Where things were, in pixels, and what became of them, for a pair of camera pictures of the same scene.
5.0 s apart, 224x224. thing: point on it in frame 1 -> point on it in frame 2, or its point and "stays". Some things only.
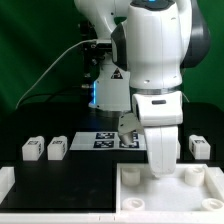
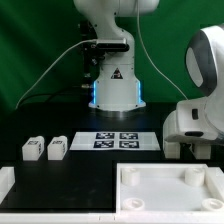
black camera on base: (101, 44) stays
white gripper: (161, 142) -> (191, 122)
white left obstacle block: (7, 180) stays
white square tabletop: (190, 189) stays
